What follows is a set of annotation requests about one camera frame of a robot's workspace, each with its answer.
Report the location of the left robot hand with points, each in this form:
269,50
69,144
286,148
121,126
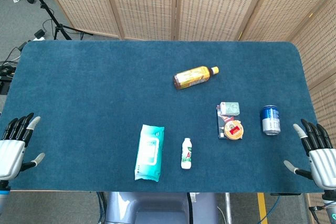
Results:
10,153

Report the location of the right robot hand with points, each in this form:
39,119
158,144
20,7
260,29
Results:
321,162

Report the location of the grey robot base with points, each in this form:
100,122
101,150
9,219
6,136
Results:
157,208

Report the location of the small green-white box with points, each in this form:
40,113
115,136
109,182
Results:
230,108

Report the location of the blue silver drink can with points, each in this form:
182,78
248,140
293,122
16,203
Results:
270,120

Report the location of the round orange tin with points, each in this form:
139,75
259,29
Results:
233,129

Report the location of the metal table leg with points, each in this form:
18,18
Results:
228,208

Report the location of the dark blue flat box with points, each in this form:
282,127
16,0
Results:
220,121

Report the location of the blue felt table mat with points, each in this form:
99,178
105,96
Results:
131,103

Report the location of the small white yogurt drink bottle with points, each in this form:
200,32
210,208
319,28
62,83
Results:
186,153

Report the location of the teal wet wipes pack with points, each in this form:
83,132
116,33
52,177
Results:
148,153

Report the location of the black tripod stand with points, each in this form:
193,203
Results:
50,14

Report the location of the amber tea bottle yellow cap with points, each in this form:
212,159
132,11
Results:
193,77

